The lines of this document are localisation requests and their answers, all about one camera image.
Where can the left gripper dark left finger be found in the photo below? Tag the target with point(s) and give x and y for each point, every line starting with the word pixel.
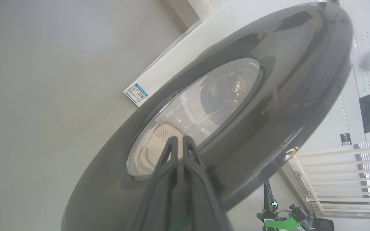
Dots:
pixel 162 199

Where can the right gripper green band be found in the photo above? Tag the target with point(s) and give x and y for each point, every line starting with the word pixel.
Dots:
pixel 279 223

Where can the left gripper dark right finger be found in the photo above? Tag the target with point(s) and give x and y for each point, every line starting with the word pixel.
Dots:
pixel 201 199

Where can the dark round washing machine door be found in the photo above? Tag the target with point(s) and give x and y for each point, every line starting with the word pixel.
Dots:
pixel 268 128

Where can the white washing machine body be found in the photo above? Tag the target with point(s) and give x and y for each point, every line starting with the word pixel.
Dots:
pixel 223 25

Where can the white slatted railing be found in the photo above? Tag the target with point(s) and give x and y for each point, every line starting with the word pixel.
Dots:
pixel 332 162

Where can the small black sticker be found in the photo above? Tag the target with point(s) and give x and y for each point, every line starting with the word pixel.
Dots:
pixel 345 139

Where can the blue energy label sticker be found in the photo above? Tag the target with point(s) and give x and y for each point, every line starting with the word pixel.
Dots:
pixel 136 93

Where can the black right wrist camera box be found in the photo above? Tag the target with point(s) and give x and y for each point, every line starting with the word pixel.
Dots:
pixel 298 213

